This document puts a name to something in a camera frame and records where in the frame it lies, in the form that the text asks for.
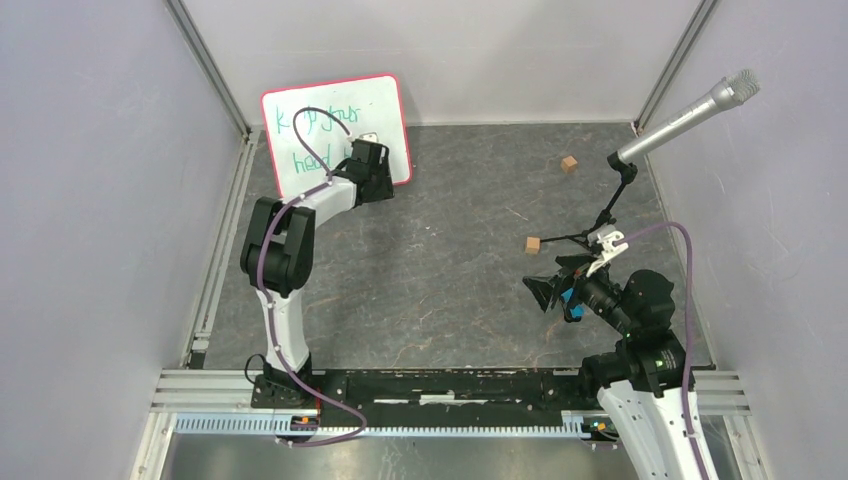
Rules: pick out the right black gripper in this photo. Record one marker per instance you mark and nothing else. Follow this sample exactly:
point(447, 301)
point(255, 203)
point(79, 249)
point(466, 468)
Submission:
point(545, 287)

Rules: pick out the blue whiteboard eraser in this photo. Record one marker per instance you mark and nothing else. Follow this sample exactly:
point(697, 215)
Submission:
point(573, 310)

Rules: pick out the wooden cube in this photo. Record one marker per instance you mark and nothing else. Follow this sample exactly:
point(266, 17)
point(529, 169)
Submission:
point(569, 164)
point(532, 245)

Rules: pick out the far wooden cube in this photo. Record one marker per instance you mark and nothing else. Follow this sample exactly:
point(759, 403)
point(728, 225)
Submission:
point(569, 164)

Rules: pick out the aluminium cable duct rail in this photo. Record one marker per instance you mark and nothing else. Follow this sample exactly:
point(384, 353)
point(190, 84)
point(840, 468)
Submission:
point(301, 427)

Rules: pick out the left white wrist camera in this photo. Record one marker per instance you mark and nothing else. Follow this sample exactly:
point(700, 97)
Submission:
point(369, 137)

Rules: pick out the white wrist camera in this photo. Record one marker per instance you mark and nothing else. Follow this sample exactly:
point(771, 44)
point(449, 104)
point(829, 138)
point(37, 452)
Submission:
point(611, 242)
point(369, 137)

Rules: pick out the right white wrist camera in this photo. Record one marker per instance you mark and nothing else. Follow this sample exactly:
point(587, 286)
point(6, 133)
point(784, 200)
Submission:
point(611, 242)

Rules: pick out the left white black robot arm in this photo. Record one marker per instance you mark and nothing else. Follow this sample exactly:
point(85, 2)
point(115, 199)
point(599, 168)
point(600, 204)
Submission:
point(279, 249)

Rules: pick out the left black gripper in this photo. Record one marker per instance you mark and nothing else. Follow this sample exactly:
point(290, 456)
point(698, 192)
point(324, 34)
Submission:
point(386, 190)

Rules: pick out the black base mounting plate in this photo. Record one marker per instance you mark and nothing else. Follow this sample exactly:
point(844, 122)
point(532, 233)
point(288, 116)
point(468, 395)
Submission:
point(437, 397)

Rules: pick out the black microphone tripod stand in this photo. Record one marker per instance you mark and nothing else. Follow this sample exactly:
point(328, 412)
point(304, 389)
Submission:
point(628, 173)

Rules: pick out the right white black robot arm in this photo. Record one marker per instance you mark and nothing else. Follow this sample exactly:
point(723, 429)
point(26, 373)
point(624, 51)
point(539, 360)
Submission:
point(646, 384)

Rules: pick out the near wooden cube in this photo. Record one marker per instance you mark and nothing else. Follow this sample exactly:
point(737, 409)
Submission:
point(532, 245)

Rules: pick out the silver microphone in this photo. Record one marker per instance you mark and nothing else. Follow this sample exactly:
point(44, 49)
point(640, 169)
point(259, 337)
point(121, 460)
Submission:
point(730, 92)

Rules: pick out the pink framed whiteboard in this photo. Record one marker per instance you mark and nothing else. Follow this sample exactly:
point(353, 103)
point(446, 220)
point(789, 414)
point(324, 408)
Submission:
point(310, 128)

